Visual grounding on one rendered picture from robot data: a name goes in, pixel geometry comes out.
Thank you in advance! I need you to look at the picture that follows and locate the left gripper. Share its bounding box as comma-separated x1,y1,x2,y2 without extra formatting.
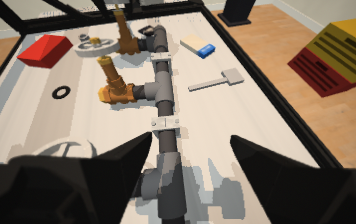
91,0,133,22

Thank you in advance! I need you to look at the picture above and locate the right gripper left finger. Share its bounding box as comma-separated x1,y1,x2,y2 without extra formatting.
8,131,152,224

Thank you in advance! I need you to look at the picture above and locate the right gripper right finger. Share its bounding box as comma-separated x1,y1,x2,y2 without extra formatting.
230,135,356,224

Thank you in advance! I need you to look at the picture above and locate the black rubber washer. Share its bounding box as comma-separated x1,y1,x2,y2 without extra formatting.
52,86,70,99

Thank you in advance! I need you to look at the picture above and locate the red block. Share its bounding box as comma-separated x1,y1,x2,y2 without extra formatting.
17,35,73,69

